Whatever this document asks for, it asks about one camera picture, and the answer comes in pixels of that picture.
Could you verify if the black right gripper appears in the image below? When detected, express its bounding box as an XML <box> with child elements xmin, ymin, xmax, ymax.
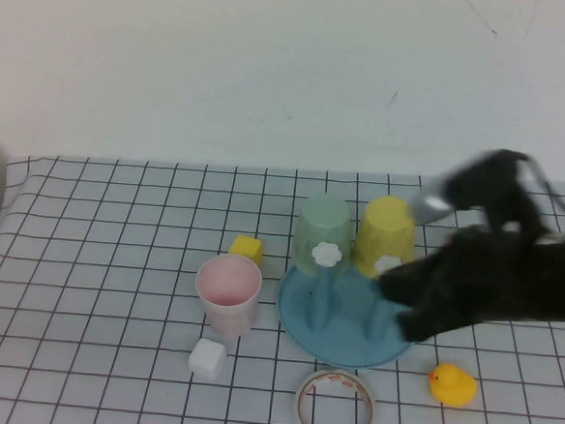
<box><xmin>373</xmin><ymin>217</ymin><xmax>554</xmax><ymax>351</ymax></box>

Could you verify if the pink plastic cup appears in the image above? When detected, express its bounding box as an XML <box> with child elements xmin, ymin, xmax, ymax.
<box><xmin>191</xmin><ymin>251</ymin><xmax>265</xmax><ymax>342</ymax></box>

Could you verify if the yellow plastic cup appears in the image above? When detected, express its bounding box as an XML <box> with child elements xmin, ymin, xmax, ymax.
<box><xmin>351</xmin><ymin>193</ymin><xmax>420</xmax><ymax>284</ymax></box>

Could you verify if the blue cup stand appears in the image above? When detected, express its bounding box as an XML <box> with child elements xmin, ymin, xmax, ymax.
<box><xmin>271</xmin><ymin>259</ymin><xmax>428</xmax><ymax>375</ymax></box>

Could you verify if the green plastic cup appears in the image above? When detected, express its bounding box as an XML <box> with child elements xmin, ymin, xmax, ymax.
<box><xmin>290</xmin><ymin>192</ymin><xmax>357</xmax><ymax>282</ymax></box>

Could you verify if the yellow rubber duck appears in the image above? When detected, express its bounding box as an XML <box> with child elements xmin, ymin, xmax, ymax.
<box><xmin>425</xmin><ymin>360</ymin><xmax>481</xmax><ymax>409</ymax></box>

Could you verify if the white adhesive tape roll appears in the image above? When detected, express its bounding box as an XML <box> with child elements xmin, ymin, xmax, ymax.
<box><xmin>293</xmin><ymin>365</ymin><xmax>378</xmax><ymax>424</ymax></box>

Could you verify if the yellow foam cube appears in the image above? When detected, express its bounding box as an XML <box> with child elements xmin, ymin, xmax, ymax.
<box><xmin>226</xmin><ymin>232</ymin><xmax>265</xmax><ymax>270</ymax></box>

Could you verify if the white foam cube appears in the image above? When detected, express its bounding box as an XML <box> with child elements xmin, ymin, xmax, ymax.
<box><xmin>187</xmin><ymin>337</ymin><xmax>229</xmax><ymax>379</ymax></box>

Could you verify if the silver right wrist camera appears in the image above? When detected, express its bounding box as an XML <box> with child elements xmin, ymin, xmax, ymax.
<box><xmin>406</xmin><ymin>142</ymin><xmax>559</xmax><ymax>240</ymax></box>

